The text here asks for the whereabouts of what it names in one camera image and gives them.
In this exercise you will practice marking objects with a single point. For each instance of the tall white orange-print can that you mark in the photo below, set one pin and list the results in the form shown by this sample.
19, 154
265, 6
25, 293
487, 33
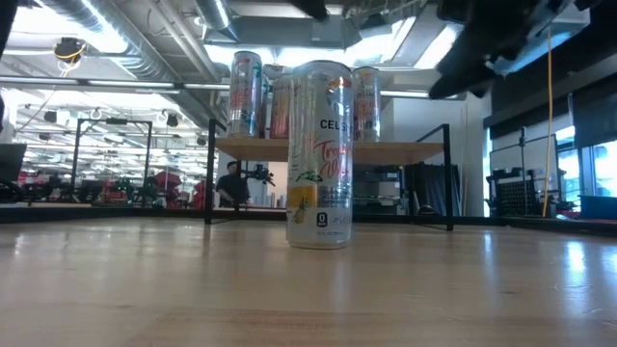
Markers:
367, 103

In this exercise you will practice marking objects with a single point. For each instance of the black left table frame rails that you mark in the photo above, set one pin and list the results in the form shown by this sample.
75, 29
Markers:
48, 214

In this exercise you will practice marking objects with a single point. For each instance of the tall white Celsius can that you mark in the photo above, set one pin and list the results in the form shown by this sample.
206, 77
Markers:
320, 168

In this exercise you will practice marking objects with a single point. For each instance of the black table frame rails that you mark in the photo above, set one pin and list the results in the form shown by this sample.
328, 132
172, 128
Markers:
554, 225
48, 214

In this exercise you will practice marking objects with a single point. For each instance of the dark monitor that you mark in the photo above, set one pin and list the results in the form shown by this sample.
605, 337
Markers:
10, 161

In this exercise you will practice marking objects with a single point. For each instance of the tall silver pink-teal print can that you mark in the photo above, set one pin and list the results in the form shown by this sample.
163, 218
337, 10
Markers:
246, 96

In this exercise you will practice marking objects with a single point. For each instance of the pink beverage can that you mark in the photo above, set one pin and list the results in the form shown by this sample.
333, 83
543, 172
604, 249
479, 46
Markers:
280, 111

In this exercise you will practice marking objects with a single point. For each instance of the red equipment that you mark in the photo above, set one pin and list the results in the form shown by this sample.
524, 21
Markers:
166, 180

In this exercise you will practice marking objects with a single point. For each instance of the black pegboard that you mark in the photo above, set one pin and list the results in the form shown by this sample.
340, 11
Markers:
513, 197

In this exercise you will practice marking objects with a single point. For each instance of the black curtain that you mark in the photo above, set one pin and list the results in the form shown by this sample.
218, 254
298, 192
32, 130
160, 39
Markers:
431, 188

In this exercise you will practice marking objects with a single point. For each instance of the black frame cross rail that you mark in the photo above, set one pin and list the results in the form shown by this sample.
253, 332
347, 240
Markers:
385, 218

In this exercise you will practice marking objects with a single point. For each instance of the blue box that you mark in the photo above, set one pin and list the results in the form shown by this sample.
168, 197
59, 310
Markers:
598, 207

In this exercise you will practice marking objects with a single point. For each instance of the black right table frame rails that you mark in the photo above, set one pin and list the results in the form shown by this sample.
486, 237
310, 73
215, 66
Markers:
554, 225

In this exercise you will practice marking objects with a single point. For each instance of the wooden shelf black metal legs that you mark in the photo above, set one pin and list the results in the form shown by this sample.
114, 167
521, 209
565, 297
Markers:
395, 152

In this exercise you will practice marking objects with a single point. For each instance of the background black robot arm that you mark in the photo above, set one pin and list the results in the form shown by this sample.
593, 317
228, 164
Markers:
260, 173

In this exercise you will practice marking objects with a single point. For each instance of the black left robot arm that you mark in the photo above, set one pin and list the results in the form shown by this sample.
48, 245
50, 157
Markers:
6, 24

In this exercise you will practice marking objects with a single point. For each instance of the black light stand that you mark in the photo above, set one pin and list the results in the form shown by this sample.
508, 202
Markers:
522, 154

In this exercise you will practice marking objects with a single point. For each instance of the person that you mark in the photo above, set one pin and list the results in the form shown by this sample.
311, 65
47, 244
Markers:
233, 185

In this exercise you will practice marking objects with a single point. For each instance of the black metal frame stand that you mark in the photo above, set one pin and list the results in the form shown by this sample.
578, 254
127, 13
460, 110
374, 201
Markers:
113, 121

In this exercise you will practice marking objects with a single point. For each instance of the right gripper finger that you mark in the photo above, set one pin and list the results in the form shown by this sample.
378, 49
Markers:
463, 79
313, 7

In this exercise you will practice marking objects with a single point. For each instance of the ribbed silver ventilation duct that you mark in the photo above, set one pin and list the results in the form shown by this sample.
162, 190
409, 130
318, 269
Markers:
120, 43

